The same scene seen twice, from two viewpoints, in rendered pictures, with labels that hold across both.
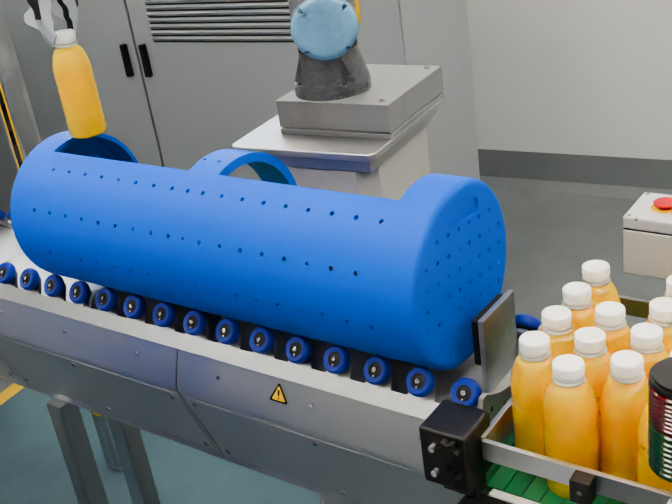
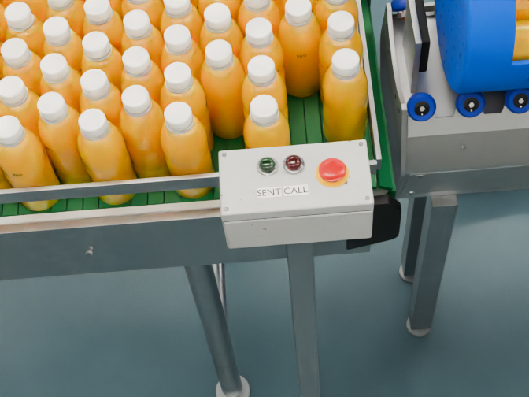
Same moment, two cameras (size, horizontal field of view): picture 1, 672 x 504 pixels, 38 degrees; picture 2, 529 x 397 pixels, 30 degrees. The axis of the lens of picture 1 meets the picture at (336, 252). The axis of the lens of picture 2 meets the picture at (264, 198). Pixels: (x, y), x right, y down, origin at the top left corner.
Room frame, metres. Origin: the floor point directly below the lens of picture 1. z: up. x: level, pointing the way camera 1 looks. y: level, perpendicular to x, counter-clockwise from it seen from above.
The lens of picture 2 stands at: (1.83, -0.98, 2.22)
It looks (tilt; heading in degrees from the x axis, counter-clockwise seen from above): 60 degrees down; 144
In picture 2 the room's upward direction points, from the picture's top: 7 degrees counter-clockwise
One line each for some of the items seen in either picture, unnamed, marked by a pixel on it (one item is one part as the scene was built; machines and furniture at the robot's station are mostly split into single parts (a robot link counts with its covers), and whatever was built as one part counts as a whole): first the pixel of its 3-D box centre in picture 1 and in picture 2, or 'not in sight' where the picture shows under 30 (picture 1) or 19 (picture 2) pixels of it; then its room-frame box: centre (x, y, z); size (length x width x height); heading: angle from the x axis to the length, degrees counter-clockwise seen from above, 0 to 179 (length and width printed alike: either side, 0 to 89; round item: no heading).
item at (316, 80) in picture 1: (330, 64); not in sight; (1.85, -0.05, 1.27); 0.15 x 0.15 x 0.10
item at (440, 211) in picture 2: not in sight; (429, 268); (1.31, -0.20, 0.31); 0.06 x 0.06 x 0.63; 51
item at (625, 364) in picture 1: (626, 364); not in sight; (0.97, -0.33, 1.08); 0.04 x 0.04 x 0.02
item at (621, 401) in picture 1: (627, 426); not in sight; (0.97, -0.33, 0.99); 0.07 x 0.07 x 0.17
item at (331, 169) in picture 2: (665, 204); (332, 170); (1.34, -0.51, 1.11); 0.04 x 0.04 x 0.01
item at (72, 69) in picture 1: (77, 87); not in sight; (1.72, 0.42, 1.33); 0.07 x 0.07 x 0.17
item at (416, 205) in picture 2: not in sight; (420, 211); (1.20, -0.12, 0.31); 0.06 x 0.06 x 0.63; 51
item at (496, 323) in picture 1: (494, 340); (416, 42); (1.21, -0.21, 0.99); 0.10 x 0.02 x 0.12; 141
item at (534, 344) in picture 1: (534, 344); not in sight; (1.05, -0.23, 1.08); 0.04 x 0.04 x 0.02
